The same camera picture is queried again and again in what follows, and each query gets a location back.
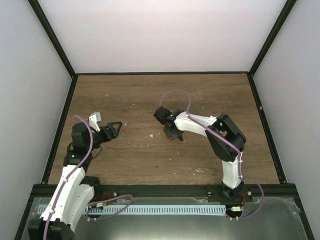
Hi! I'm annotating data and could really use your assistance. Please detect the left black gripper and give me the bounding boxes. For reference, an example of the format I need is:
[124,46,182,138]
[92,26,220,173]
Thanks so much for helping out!
[87,122,123,152]

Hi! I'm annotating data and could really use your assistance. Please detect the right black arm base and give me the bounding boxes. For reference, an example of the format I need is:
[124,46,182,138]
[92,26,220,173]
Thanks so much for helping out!
[206,184,253,203]

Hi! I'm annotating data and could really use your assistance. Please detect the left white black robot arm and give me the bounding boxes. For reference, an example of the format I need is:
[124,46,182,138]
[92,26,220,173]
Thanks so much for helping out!
[27,120,122,240]

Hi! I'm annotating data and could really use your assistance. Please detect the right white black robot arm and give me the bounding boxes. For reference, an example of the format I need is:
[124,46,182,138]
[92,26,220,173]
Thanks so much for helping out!
[153,106,247,202]

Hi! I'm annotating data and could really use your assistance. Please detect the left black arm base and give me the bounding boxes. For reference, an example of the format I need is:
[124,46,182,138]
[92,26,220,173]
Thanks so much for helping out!
[90,183,117,202]

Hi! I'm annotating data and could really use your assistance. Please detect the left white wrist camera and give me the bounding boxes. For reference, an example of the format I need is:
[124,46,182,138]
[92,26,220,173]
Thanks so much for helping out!
[88,112,102,132]

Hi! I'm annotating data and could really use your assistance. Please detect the light blue slotted cable duct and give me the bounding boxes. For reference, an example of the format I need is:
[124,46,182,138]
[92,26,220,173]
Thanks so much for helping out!
[37,204,227,217]

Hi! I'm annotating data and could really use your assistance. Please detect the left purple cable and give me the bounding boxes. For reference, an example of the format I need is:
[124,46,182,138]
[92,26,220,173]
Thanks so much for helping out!
[42,114,134,240]

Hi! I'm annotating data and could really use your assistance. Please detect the black aluminium frame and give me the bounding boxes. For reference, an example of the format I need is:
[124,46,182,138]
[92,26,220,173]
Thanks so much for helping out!
[15,0,314,240]

